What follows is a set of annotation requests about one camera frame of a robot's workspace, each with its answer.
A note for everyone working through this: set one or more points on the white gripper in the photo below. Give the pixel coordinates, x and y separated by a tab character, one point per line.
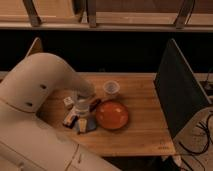
82	105

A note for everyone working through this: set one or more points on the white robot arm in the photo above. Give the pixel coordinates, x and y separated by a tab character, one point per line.
26	140

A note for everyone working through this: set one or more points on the orange ceramic bowl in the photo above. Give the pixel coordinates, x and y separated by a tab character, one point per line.
111	115

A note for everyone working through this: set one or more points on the blue cloth piece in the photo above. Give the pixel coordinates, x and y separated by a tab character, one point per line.
91	125

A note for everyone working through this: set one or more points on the dark red small object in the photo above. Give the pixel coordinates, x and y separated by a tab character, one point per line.
94	104

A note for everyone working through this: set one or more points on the clear plastic cup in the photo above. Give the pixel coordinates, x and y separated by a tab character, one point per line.
111	88

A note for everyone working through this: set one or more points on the left wooden side panel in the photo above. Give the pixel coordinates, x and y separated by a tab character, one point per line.
36	47

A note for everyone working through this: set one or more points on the right dark side panel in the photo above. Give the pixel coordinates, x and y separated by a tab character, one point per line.
181	95

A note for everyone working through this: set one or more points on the wooden shelf rack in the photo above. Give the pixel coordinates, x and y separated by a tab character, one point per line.
108	15

